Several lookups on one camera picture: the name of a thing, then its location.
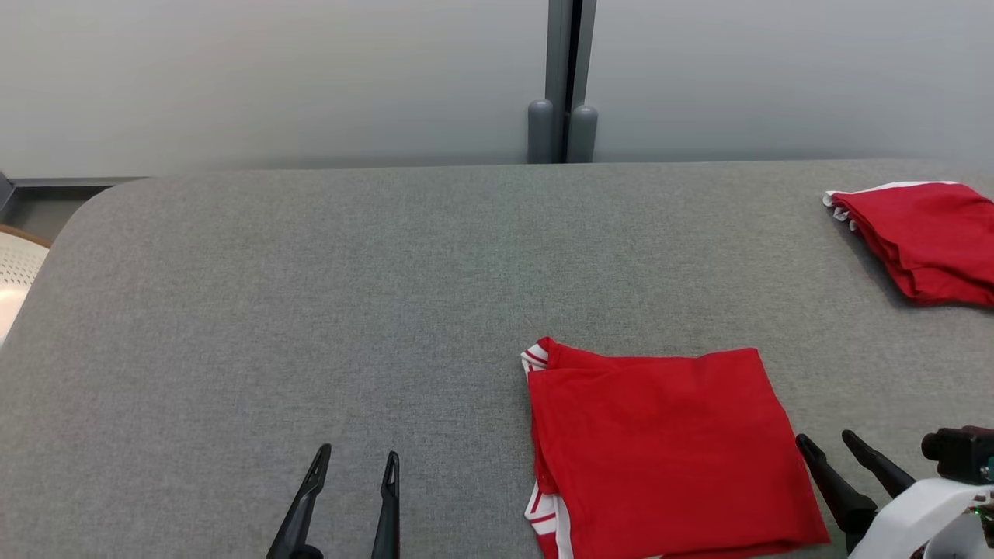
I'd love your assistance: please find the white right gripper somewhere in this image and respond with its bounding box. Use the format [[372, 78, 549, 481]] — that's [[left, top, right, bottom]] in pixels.
[[794, 429, 994, 559]]

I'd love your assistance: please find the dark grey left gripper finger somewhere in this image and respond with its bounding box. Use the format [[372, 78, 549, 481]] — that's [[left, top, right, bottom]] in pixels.
[[370, 451, 401, 559], [266, 443, 333, 559]]

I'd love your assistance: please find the red jersey with black print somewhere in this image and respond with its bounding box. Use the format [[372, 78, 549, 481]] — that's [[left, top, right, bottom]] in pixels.
[[520, 336, 831, 559]]

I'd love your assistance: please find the red garment with white band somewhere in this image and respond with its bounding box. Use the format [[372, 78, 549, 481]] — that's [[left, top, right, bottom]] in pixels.
[[823, 181, 994, 310]]

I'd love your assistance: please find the cream woven laundry basket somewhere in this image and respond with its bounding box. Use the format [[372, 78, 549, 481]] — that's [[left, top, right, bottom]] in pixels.
[[0, 224, 52, 345]]

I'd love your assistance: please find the grey skirting rail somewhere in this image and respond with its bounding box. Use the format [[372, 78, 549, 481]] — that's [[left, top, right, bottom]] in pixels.
[[0, 172, 148, 223]]

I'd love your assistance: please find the grey cylindrical post foot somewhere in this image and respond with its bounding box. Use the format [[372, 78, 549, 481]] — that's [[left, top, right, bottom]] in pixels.
[[567, 105, 600, 165], [528, 99, 555, 165]]

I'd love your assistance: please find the grey vertical partition post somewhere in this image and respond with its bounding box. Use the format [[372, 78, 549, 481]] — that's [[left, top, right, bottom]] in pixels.
[[546, 0, 598, 165]]

